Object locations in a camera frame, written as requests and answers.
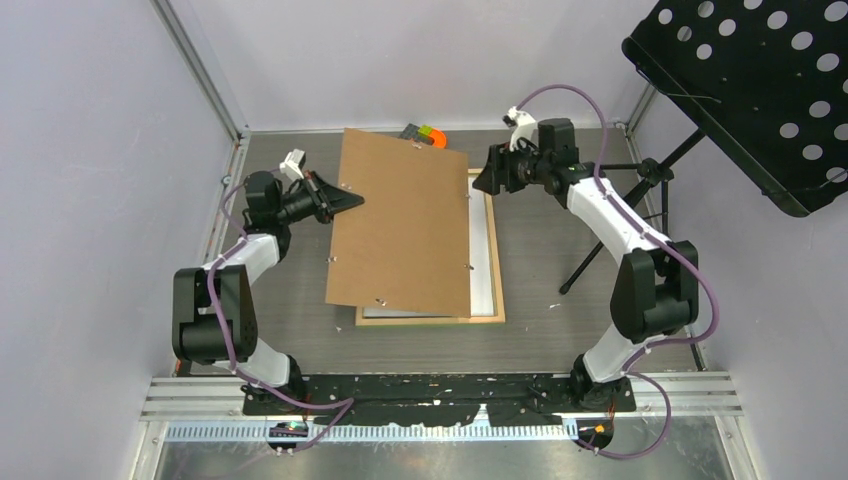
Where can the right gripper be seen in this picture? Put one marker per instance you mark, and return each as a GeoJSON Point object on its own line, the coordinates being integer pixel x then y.
{"type": "Point", "coordinates": [498, 171]}

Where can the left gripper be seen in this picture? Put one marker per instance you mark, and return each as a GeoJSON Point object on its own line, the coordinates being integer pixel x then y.
{"type": "Point", "coordinates": [328, 199]}

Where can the brown backing board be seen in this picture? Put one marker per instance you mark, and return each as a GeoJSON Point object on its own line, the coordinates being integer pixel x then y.
{"type": "Point", "coordinates": [406, 247]}

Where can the landscape photo print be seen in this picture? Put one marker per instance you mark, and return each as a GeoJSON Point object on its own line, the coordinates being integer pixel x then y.
{"type": "Point", "coordinates": [482, 265]}

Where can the wooden picture frame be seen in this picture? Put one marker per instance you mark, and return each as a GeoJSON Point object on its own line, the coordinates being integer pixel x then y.
{"type": "Point", "coordinates": [493, 265]}

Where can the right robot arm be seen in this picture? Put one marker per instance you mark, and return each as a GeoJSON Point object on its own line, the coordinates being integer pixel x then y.
{"type": "Point", "coordinates": [655, 293]}

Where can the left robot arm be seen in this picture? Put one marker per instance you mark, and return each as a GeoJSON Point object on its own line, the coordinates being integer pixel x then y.
{"type": "Point", "coordinates": [214, 321]}

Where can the orange plastic horseshoe piece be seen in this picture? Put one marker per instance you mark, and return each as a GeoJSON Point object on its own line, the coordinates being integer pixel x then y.
{"type": "Point", "coordinates": [440, 139]}

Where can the green building brick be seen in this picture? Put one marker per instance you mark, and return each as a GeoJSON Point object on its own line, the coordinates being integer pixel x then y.
{"type": "Point", "coordinates": [425, 131]}

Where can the grey building baseplate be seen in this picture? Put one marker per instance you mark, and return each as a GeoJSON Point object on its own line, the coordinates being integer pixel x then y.
{"type": "Point", "coordinates": [412, 132]}

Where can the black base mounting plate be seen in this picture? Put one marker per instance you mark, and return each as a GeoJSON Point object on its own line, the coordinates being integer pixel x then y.
{"type": "Point", "coordinates": [440, 400]}

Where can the black perforated music stand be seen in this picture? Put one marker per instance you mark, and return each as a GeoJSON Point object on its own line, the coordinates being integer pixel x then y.
{"type": "Point", "coordinates": [765, 81]}

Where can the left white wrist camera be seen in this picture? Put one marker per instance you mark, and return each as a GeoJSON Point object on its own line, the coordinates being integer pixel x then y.
{"type": "Point", "coordinates": [292, 165]}

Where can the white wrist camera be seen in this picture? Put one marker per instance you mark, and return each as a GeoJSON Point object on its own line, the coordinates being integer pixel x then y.
{"type": "Point", "coordinates": [292, 165]}
{"type": "Point", "coordinates": [521, 124]}

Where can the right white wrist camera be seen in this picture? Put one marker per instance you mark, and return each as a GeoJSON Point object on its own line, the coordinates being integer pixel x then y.
{"type": "Point", "coordinates": [521, 124]}

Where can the aluminium rail frame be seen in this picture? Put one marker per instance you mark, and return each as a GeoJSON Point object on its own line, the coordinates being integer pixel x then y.
{"type": "Point", "coordinates": [686, 425]}

